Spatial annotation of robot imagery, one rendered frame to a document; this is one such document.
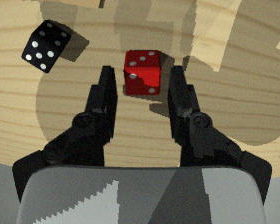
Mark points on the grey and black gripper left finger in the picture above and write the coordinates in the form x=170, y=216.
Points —
x=81, y=144

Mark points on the red die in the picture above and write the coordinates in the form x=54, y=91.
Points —
x=142, y=73

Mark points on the black die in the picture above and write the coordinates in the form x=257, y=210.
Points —
x=45, y=45

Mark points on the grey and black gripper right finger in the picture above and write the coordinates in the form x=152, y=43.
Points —
x=194, y=132

